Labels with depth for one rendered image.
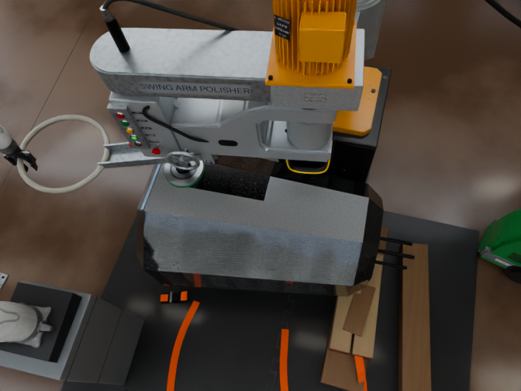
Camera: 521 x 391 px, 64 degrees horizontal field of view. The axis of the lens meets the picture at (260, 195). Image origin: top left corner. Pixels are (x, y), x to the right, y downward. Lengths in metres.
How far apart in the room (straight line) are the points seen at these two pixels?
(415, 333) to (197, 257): 1.39
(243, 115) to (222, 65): 0.22
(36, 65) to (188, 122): 3.00
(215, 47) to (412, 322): 1.99
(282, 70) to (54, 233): 2.49
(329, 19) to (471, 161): 2.45
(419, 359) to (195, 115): 1.90
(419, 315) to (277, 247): 1.09
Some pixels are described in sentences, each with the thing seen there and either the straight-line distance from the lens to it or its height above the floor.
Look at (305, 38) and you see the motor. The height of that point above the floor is 1.97.
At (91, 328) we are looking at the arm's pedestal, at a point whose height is 0.68.
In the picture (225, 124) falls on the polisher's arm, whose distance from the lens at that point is 1.67.
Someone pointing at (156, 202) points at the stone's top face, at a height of 0.87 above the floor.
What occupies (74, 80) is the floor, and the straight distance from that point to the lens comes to 4.26.
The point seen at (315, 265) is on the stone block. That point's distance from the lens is 2.13.
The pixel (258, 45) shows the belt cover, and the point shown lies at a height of 1.74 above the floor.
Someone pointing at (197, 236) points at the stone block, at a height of 0.79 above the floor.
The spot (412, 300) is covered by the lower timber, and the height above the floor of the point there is 0.13.
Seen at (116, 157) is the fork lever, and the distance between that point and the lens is 2.36.
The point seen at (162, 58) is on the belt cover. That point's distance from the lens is 1.55.
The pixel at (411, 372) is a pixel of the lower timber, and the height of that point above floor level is 0.13.
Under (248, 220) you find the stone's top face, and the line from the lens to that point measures 2.09.
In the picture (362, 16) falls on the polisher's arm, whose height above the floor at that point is 1.48.
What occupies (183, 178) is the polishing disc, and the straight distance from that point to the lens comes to 2.23.
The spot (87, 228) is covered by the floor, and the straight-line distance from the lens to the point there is 3.37.
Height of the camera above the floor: 2.79
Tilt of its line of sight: 64 degrees down
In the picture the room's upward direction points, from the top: 11 degrees counter-clockwise
